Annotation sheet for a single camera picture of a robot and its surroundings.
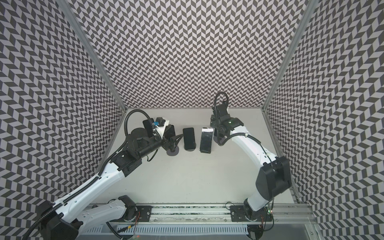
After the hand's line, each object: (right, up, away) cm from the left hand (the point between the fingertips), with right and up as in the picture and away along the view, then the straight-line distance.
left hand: (176, 131), depth 70 cm
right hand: (+23, +3, +14) cm, 27 cm away
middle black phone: (+5, -5, +17) cm, 19 cm away
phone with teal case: (+15, -7, +19) cm, 25 cm away
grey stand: (-7, -16, +24) cm, 29 cm away
